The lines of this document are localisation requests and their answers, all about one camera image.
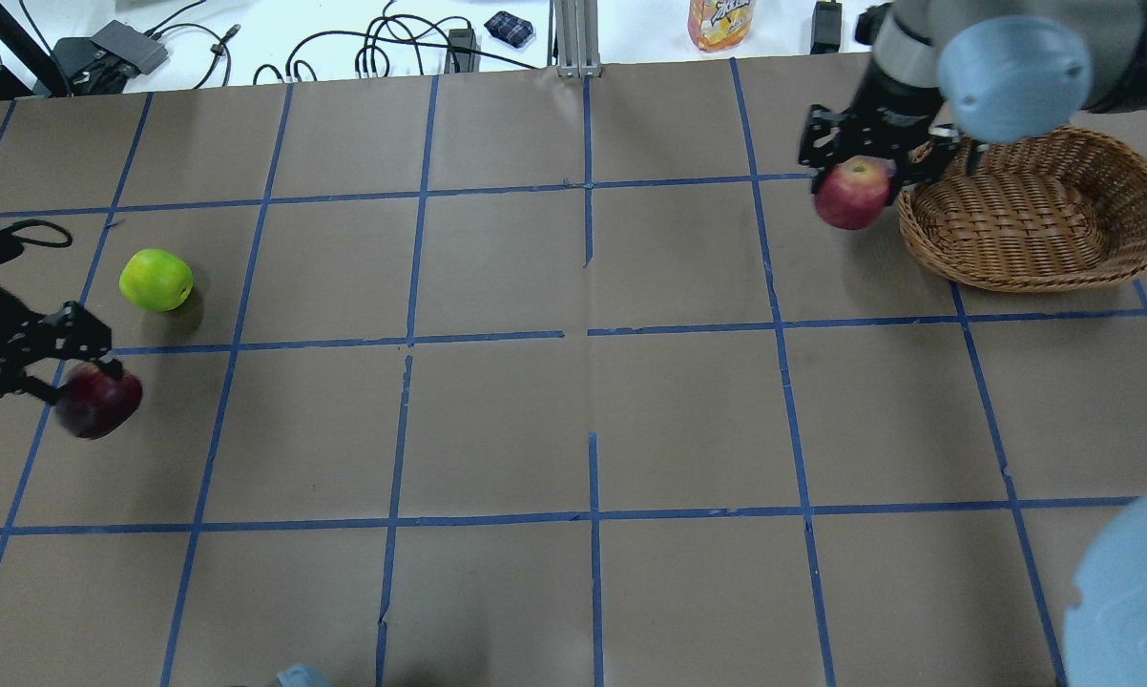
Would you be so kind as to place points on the aluminium frame post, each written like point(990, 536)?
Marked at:
point(576, 51)

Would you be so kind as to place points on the green apple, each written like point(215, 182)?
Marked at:
point(156, 280)

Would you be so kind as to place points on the black power adapter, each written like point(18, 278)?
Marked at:
point(827, 27)

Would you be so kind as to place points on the grey usb hub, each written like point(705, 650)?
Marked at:
point(130, 47)

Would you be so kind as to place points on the woven wicker basket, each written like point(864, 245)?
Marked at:
point(1061, 212)

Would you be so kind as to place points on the orange juice bottle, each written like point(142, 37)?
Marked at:
point(716, 26)

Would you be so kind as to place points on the red yellow apple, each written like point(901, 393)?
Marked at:
point(854, 193)

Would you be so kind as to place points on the small dark blue pouch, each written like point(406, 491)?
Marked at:
point(510, 29)

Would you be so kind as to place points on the black monitor stand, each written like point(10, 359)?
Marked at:
point(28, 45)

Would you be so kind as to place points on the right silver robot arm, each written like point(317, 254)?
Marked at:
point(996, 71)

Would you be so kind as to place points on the dark red apple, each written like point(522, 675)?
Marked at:
point(93, 403)

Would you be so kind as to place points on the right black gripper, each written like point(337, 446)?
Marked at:
point(890, 103)

